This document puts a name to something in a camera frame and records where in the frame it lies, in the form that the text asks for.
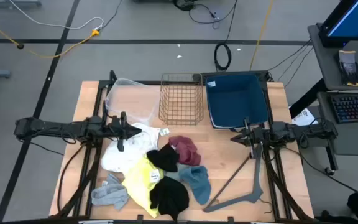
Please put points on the small black cloth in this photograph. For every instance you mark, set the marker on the small black cloth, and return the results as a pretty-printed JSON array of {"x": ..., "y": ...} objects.
[{"x": 165, "y": 158}]

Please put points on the navy fabric storage bin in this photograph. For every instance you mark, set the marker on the navy fabric storage bin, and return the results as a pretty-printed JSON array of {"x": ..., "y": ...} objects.
[{"x": 235, "y": 99}]

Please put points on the white cloth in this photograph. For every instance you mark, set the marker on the white cloth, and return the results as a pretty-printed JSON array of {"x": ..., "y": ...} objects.
[{"x": 129, "y": 152}]

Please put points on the maroon cloth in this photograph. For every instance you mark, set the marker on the maroon cloth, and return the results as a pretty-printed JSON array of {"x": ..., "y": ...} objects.
[{"x": 186, "y": 151}]

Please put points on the light grey cloth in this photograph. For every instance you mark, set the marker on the light grey cloth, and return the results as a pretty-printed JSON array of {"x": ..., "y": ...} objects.
[{"x": 110, "y": 194}]

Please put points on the backlit black keyboard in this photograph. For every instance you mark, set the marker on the backlit black keyboard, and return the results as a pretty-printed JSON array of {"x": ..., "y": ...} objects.
[{"x": 356, "y": 107}]

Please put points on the grey and black work glove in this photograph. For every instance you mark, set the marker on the grey and black work glove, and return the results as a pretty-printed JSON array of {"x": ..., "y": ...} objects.
[{"x": 348, "y": 67}]

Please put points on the black round device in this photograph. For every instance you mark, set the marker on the black round device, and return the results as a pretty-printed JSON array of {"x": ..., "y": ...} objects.
[{"x": 183, "y": 3}]

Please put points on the yellow cloth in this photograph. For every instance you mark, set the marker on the yellow cloth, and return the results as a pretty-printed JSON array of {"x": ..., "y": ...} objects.
[{"x": 138, "y": 183}]

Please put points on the large black cloth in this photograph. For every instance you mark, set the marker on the large black cloth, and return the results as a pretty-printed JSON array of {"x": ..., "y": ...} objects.
[{"x": 169, "y": 196}]

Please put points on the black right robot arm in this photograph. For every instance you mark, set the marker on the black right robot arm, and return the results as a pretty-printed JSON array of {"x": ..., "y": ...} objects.
[{"x": 303, "y": 130}]

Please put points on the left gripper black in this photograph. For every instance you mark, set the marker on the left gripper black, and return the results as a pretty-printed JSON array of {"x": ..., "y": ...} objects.
[{"x": 117, "y": 129}]

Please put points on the clear plastic bin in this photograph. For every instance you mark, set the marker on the clear plastic bin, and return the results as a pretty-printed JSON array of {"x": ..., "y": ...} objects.
[{"x": 135, "y": 99}]

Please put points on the grey clothes hanger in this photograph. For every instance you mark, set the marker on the grey clothes hanger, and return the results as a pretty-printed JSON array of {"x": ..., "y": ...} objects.
[{"x": 255, "y": 194}]

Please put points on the black aluminium table frame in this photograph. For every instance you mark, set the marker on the black aluminium table frame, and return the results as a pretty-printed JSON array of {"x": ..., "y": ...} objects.
[{"x": 104, "y": 83}]

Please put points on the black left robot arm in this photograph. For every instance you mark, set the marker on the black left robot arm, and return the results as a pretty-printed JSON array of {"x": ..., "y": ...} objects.
[{"x": 42, "y": 126}]

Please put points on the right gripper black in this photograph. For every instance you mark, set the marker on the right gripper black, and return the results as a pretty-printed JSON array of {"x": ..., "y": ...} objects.
[{"x": 259, "y": 137}]

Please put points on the teal blue cloth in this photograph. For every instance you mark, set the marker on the teal blue cloth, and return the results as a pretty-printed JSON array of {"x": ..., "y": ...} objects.
[{"x": 197, "y": 183}]

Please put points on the grey rolling desk cart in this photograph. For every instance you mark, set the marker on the grey rolling desk cart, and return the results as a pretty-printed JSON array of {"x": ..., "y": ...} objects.
[{"x": 328, "y": 65}]

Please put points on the black computer monitor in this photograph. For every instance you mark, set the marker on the black computer monitor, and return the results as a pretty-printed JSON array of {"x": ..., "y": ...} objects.
[{"x": 353, "y": 21}]

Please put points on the small white paper tag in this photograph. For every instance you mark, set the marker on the small white paper tag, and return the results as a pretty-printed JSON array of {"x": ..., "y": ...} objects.
[{"x": 164, "y": 132}]

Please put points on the small black floor disc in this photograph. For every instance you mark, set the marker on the small black floor disc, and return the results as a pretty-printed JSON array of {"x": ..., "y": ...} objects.
[{"x": 20, "y": 46}]

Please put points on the white printed paper sheet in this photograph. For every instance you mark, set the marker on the white printed paper sheet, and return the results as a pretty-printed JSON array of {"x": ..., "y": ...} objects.
[{"x": 303, "y": 117}]

